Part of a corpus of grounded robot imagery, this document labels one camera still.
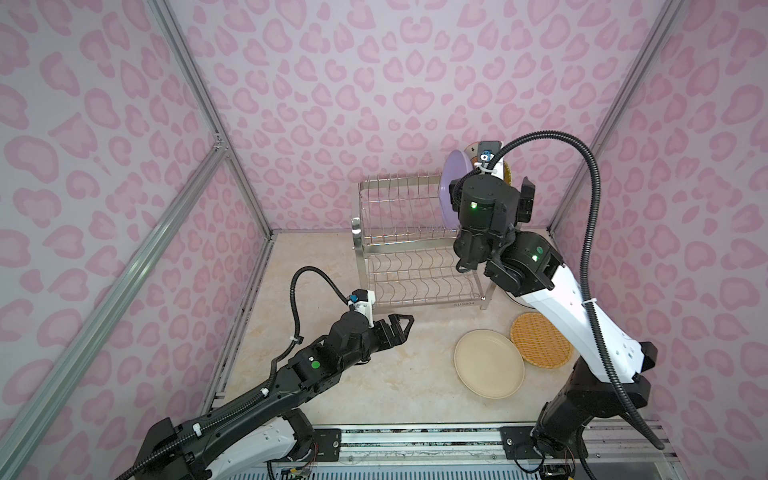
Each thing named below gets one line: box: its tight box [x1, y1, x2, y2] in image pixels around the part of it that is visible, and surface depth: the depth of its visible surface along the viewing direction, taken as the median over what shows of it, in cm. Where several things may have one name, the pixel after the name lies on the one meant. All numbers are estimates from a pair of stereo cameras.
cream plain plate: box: [454, 329, 525, 399], surface depth 87 cm
